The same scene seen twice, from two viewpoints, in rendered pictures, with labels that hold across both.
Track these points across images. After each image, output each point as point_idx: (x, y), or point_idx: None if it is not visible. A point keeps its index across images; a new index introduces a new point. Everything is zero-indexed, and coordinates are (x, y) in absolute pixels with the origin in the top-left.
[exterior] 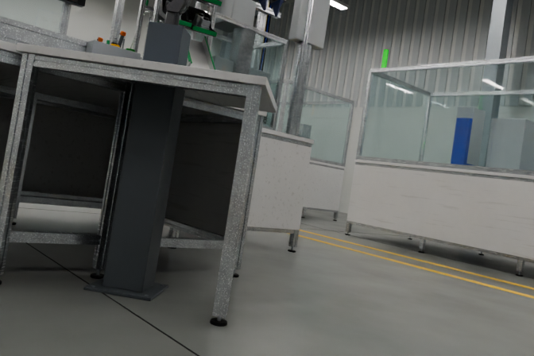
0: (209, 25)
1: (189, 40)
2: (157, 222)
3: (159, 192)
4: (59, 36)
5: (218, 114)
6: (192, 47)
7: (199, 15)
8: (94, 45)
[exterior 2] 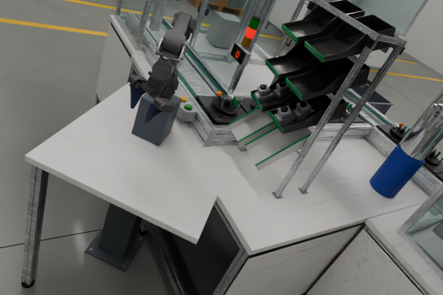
0: (281, 118)
1: (166, 113)
2: (115, 222)
3: (111, 203)
4: None
5: (213, 204)
6: (293, 136)
7: (298, 103)
8: None
